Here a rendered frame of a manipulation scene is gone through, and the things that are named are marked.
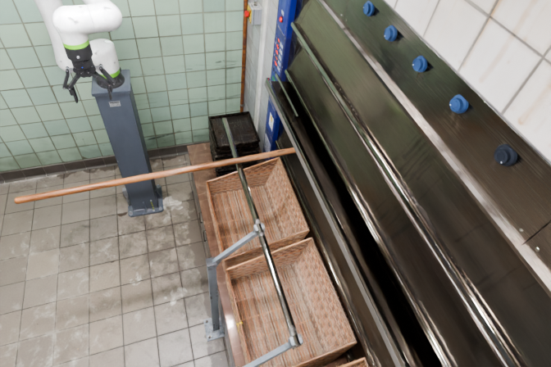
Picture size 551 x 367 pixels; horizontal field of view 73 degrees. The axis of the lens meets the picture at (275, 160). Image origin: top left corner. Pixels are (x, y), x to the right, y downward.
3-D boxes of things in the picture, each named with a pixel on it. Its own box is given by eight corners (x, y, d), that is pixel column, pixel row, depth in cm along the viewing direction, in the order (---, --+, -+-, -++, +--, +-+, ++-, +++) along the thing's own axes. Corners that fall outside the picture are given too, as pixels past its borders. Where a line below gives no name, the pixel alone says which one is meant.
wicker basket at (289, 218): (276, 182, 255) (280, 155, 234) (303, 255, 221) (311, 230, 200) (205, 194, 242) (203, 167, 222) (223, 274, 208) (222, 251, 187)
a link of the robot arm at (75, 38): (44, 2, 132) (50, 16, 126) (82, -3, 137) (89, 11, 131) (57, 38, 142) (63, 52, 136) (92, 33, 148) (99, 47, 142)
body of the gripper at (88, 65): (92, 50, 149) (97, 70, 156) (69, 52, 147) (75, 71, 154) (92, 61, 145) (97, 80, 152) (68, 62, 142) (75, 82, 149)
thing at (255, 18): (257, 16, 236) (258, 1, 229) (261, 24, 230) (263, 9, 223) (246, 17, 234) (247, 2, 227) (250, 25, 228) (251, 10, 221)
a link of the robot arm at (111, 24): (78, 3, 161) (70, -24, 153) (106, 0, 165) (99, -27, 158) (97, 39, 139) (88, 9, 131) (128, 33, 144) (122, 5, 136)
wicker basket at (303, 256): (305, 258, 219) (312, 234, 198) (345, 359, 185) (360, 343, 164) (224, 280, 206) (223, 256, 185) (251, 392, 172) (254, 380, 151)
